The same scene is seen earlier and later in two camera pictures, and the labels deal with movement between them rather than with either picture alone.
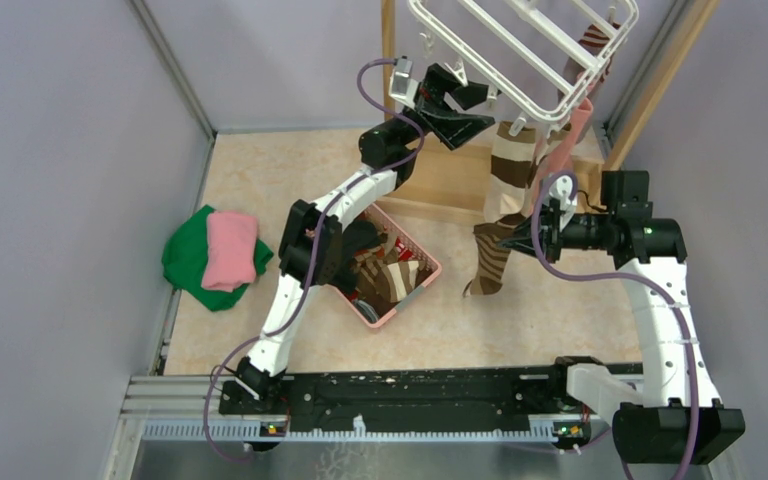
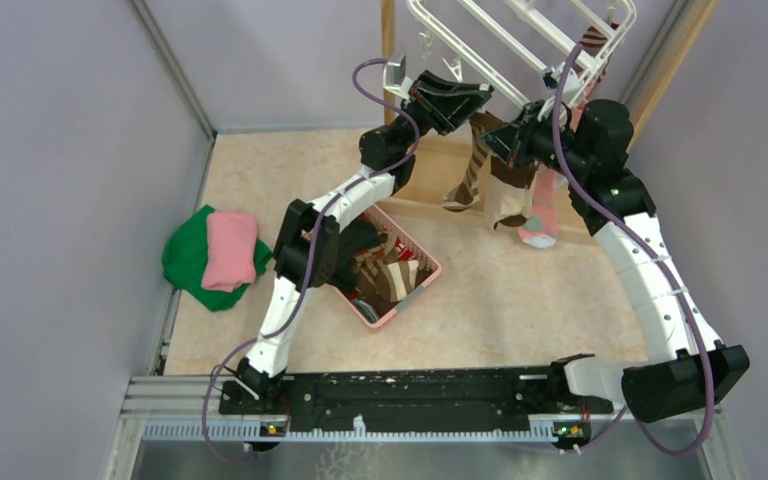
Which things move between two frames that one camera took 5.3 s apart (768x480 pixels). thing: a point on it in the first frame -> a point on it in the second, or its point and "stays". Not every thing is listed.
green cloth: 184,253 stays
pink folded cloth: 231,250 stays
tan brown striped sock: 493,258 -> 466,194
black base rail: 350,392 stays
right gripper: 522,244 -> 506,143
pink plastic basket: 383,267 stays
